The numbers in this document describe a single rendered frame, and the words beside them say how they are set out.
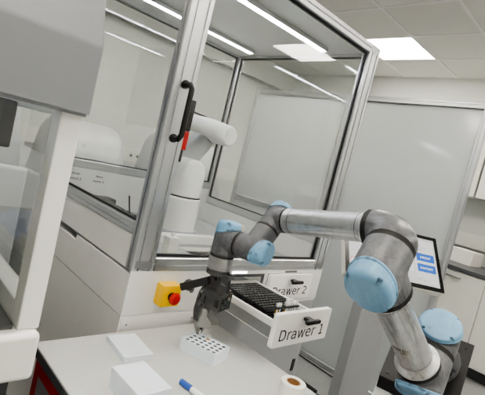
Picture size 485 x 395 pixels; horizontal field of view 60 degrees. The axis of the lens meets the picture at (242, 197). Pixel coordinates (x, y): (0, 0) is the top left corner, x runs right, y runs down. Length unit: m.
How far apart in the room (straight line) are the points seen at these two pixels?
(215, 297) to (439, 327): 0.63
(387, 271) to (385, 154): 2.27
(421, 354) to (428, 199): 1.91
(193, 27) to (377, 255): 0.83
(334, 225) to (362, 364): 1.39
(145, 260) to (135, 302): 0.14
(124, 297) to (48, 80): 0.74
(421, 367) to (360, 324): 1.12
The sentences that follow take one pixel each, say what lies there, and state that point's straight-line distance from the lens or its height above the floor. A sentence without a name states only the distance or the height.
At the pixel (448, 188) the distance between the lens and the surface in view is 2.96.
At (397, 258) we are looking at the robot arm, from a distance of 0.97.
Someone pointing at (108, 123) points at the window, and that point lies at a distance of 1.63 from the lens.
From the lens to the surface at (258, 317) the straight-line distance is 1.40.
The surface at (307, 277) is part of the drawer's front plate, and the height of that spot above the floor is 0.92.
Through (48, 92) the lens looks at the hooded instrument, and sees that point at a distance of 0.87.
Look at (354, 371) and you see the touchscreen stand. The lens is 2.42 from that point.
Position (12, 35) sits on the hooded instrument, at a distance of 0.86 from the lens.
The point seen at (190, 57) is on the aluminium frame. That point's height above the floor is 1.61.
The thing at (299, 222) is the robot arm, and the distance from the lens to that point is 1.19.
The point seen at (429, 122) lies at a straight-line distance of 3.09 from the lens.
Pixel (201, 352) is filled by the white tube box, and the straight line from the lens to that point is 1.30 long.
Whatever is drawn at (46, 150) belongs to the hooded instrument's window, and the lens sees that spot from 0.89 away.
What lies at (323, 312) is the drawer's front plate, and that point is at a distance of 1.51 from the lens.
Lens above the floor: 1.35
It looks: 5 degrees down
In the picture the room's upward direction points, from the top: 14 degrees clockwise
